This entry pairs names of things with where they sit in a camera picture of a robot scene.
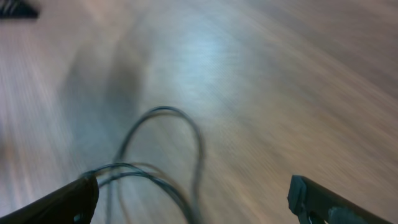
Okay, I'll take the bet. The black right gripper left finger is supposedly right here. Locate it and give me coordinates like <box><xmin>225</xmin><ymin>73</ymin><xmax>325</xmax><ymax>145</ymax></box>
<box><xmin>1</xmin><ymin>175</ymin><xmax>99</xmax><ymax>224</ymax></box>

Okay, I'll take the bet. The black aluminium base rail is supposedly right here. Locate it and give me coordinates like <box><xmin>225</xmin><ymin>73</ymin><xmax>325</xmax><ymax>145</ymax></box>
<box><xmin>1</xmin><ymin>0</ymin><xmax>39</xmax><ymax>19</ymax></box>

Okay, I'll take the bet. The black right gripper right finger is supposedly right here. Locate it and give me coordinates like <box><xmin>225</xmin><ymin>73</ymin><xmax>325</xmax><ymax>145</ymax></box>
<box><xmin>287</xmin><ymin>175</ymin><xmax>389</xmax><ymax>224</ymax></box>

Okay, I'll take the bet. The thin black cable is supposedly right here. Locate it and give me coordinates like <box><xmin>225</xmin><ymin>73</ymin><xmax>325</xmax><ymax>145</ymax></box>
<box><xmin>81</xmin><ymin>105</ymin><xmax>206</xmax><ymax>224</ymax></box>

